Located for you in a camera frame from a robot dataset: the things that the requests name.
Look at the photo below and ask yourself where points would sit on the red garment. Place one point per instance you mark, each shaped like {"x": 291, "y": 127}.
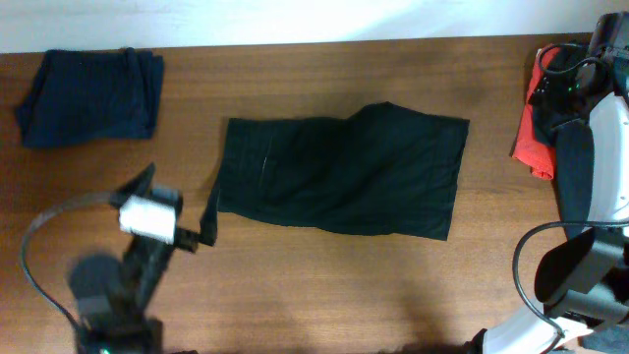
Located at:
{"x": 540, "y": 158}

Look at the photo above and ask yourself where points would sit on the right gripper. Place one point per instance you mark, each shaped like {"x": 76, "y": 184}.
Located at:
{"x": 550, "y": 91}

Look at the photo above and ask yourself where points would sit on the black garment in pile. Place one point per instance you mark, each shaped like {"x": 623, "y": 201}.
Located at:
{"x": 561, "y": 122}

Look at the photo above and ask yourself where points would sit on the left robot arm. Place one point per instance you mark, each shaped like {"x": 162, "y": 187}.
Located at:
{"x": 112, "y": 294}

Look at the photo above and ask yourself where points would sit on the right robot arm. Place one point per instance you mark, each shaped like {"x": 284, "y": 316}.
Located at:
{"x": 572, "y": 274}

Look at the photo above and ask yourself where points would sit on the folded navy blue garment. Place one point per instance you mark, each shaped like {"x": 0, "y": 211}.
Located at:
{"x": 77, "y": 97}

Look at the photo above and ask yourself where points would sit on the dark grey garment at corner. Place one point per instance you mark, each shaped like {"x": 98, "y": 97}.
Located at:
{"x": 613, "y": 340}

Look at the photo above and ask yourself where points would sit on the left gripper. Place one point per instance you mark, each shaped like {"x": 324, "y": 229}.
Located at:
{"x": 208, "y": 229}

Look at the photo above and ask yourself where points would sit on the black shorts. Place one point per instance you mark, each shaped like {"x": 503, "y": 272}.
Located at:
{"x": 384, "y": 170}

